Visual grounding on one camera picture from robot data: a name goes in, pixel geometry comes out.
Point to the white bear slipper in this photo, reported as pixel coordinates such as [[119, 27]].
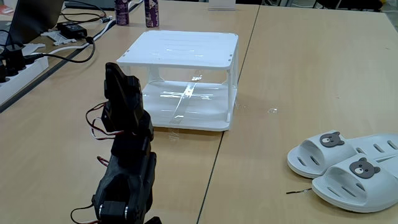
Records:
[[311, 152], [342, 186]]

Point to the white two-tier plastic box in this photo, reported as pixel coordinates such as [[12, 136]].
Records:
[[186, 46]]

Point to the black power adapter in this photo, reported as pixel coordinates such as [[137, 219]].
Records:
[[71, 29]]

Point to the purple drink can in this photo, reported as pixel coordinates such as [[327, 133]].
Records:
[[122, 12], [151, 14]]

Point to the white printed plastic part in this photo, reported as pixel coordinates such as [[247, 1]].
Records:
[[59, 38]]

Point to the white flat plastic part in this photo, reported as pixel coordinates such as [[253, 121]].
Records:
[[32, 49]]

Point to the white power strip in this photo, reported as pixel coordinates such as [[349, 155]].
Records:
[[18, 77]]

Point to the black power plug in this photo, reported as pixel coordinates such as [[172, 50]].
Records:
[[15, 59]]

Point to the dark laptop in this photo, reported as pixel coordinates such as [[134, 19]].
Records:
[[34, 18]]

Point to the white stand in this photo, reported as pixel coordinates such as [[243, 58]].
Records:
[[221, 3]]

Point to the red flat item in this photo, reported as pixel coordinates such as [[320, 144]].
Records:
[[6, 10]]

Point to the clear tape piece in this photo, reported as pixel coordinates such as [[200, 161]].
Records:
[[272, 110]]

